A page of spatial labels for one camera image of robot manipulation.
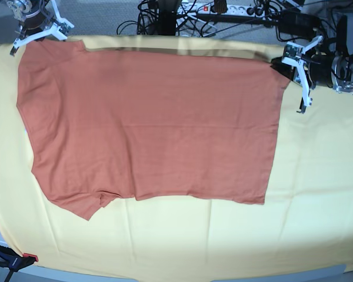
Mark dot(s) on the black upright box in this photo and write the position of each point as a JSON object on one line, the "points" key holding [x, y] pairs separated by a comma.
{"points": [[341, 37]]}

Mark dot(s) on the black bar clamp red pad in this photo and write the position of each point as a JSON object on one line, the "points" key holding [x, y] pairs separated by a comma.
{"points": [[14, 262]]}

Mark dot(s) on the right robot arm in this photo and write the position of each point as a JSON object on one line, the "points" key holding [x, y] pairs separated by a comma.
{"points": [[16, 6]]}

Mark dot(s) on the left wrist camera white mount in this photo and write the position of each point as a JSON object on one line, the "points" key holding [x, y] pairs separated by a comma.
{"points": [[295, 55]]}

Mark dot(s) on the black centre stand post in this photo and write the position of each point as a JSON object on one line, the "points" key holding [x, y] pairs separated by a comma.
{"points": [[166, 23]]}

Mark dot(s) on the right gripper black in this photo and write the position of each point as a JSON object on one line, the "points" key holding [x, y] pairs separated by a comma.
{"points": [[34, 21]]}

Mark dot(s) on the white power strip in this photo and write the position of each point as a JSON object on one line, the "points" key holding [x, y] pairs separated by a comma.
{"points": [[234, 13]]}

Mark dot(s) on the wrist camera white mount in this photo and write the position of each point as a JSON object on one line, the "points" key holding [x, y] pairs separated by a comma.
{"points": [[59, 29], [295, 55]]}

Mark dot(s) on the black power adapter box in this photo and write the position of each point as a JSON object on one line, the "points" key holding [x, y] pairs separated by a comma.
{"points": [[297, 23]]}

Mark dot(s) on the yellow table cloth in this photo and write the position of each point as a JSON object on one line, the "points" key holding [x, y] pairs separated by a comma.
{"points": [[306, 222]]}

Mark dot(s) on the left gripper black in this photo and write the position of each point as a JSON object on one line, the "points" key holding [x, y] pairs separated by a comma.
{"points": [[319, 70]]}

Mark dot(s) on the orange T-shirt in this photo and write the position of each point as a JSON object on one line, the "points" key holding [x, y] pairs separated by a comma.
{"points": [[115, 124]]}

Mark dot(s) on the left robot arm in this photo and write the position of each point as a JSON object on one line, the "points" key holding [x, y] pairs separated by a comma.
{"points": [[342, 66]]}

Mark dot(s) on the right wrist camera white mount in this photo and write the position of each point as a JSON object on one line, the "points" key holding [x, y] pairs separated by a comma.
{"points": [[59, 29]]}

